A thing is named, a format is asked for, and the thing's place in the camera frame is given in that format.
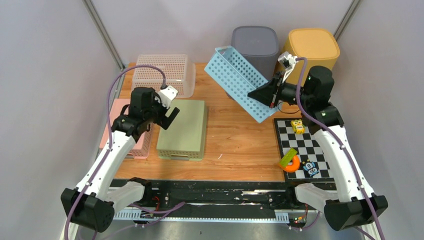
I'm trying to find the corner metal post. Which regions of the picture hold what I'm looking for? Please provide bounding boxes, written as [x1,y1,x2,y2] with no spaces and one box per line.
[333,0,363,41]
[82,0,126,71]

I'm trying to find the right corner metal post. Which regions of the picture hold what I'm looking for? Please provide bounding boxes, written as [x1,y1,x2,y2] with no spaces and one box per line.
[333,0,363,41]

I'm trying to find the blue white small toy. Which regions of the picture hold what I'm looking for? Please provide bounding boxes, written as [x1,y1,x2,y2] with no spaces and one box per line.
[302,159,320,178]

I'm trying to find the green orange toy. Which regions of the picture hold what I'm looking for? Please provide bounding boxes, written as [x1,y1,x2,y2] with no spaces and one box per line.
[278,148,301,173]

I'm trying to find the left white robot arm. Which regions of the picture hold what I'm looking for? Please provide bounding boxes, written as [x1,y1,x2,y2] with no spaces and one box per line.
[60,85,180,233]

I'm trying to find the purple cable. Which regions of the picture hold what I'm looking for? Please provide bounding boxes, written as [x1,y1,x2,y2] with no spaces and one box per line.
[63,64,186,240]
[291,56,387,240]

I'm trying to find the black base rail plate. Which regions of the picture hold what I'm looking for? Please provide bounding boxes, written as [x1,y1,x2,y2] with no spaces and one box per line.
[130,180,318,220]

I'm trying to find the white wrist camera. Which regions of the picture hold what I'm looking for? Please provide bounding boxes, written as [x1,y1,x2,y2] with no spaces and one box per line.
[158,85,179,109]
[277,51,298,85]

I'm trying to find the grey slatted waste bin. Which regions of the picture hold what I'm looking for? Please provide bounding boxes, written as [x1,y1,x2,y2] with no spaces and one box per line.
[230,25,280,81]

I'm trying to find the left corner metal post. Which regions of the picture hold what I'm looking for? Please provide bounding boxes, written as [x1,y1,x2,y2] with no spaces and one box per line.
[82,0,126,71]

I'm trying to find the aluminium frame rails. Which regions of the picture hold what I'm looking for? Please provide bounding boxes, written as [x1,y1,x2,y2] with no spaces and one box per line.
[59,185,382,240]

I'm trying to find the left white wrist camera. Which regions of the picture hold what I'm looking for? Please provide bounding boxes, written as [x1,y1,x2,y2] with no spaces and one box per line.
[158,85,179,109]

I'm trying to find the white perforated basket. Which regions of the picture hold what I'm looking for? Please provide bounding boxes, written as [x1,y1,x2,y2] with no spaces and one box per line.
[131,54,196,98]

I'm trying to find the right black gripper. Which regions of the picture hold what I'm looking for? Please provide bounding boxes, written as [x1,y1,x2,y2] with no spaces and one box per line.
[247,70,312,109]

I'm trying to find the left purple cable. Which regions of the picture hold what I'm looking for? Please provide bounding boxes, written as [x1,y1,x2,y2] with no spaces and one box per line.
[63,64,186,240]

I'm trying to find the blue perforated basket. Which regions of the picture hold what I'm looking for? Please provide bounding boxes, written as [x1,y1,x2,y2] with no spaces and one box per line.
[204,45,278,123]

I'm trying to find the yellow owl toy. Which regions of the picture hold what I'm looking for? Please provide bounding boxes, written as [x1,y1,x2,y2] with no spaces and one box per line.
[290,119,305,134]

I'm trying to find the black white checkerboard mat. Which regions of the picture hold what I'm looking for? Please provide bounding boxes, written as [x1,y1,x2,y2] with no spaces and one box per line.
[273,118,335,183]

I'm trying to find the pink perforated basket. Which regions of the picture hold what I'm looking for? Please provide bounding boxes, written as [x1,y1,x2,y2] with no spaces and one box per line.
[98,98,153,159]

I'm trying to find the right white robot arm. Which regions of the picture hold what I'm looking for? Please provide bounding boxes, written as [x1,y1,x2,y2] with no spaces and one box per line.
[248,66,389,231]

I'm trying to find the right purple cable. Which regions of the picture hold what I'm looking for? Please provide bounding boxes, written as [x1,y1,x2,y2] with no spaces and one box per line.
[291,56,387,240]

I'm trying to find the green perforated basket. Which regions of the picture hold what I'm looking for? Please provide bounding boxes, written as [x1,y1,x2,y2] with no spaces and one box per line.
[156,99,208,162]

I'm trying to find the yellow slatted waste bin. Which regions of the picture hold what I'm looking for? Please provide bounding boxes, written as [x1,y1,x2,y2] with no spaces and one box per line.
[280,28,340,84]

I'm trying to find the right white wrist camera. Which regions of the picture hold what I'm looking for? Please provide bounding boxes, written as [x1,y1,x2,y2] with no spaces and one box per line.
[277,51,298,85]

